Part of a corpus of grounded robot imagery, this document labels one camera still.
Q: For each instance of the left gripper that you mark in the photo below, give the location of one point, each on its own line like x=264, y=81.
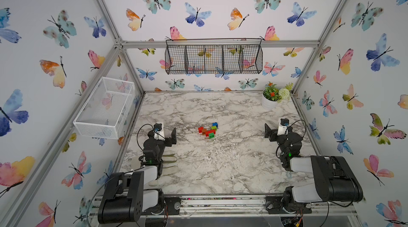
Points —
x=168, y=143

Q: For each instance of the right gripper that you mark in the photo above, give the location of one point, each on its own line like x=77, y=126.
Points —
x=269, y=132

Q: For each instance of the long red lego brick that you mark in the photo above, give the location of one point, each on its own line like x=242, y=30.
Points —
x=210, y=132

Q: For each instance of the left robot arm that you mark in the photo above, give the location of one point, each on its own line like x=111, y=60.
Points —
x=126, y=198

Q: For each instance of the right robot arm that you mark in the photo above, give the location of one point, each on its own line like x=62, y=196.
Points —
x=332, y=178

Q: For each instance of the potted artificial plant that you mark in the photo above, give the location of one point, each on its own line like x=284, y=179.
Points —
x=272, y=95

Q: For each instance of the white mesh basket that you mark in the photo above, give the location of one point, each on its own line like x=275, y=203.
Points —
x=104, y=111

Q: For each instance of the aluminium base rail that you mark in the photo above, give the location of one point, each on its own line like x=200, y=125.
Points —
x=241, y=205

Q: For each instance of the black wire basket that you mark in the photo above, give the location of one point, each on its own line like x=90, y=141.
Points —
x=213, y=56

